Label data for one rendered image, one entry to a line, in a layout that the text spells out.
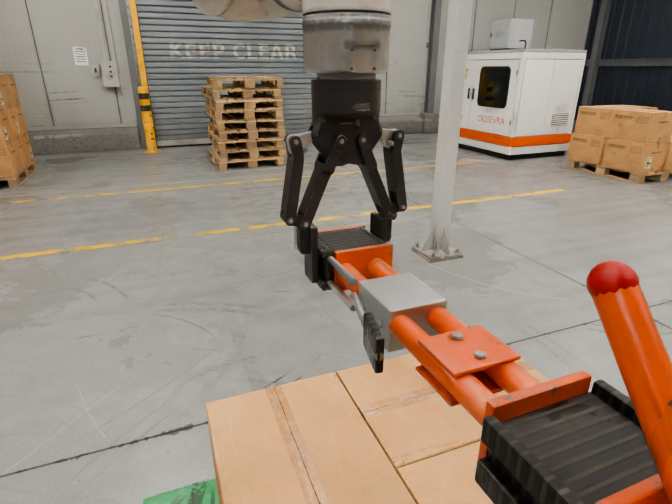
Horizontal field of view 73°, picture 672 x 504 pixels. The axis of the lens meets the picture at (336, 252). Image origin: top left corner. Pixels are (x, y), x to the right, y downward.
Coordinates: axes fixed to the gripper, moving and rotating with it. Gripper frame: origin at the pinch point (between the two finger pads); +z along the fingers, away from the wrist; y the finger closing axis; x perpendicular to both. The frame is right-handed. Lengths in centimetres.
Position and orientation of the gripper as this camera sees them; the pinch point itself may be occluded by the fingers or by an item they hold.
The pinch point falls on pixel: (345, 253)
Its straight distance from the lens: 55.8
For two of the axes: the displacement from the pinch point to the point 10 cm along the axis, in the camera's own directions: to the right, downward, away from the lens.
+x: -3.7, -3.5, 8.6
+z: 0.0, 9.3, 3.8
